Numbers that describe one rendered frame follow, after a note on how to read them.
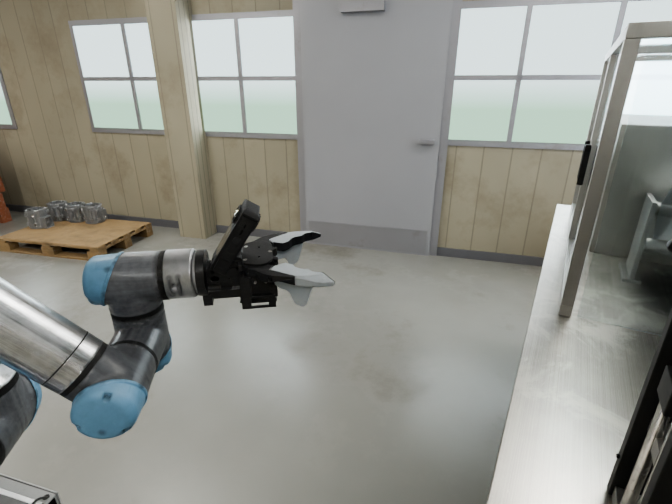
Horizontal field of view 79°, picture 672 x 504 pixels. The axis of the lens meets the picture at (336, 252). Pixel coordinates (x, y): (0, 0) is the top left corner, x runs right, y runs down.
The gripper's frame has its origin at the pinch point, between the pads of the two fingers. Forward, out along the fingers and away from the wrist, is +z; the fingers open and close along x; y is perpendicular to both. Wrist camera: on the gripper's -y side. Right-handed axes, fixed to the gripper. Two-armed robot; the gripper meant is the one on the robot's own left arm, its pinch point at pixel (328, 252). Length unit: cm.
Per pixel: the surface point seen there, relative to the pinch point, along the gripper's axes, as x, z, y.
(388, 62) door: -293, 94, 0
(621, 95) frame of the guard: -27, 69, -19
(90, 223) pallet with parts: -359, -190, 160
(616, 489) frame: 28, 40, 28
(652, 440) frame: 29, 38, 14
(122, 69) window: -408, -140, 19
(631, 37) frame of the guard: -29, 68, -30
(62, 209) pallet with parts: -379, -221, 151
